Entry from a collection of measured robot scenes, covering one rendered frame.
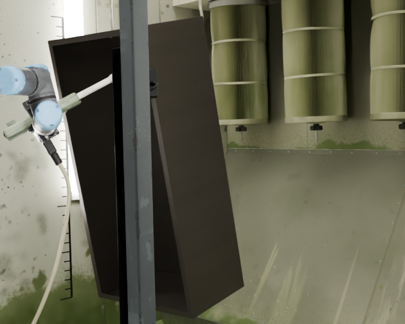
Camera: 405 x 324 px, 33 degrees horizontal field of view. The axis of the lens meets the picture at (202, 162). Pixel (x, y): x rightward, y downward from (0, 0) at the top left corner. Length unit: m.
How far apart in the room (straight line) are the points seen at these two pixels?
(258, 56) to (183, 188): 1.45
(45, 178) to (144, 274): 2.12
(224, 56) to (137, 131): 2.45
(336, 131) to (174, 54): 1.46
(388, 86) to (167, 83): 1.09
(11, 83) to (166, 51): 0.74
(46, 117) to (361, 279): 1.82
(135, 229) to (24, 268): 2.12
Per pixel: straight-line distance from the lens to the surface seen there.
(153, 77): 1.64
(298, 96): 3.60
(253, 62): 4.00
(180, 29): 2.78
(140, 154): 1.58
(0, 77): 2.23
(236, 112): 3.97
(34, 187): 3.65
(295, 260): 3.73
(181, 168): 2.75
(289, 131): 4.14
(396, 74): 3.26
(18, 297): 3.69
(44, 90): 2.34
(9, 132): 2.64
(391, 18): 3.30
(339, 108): 3.63
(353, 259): 3.54
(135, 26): 1.59
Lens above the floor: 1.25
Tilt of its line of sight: 3 degrees down
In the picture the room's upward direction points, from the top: 1 degrees counter-clockwise
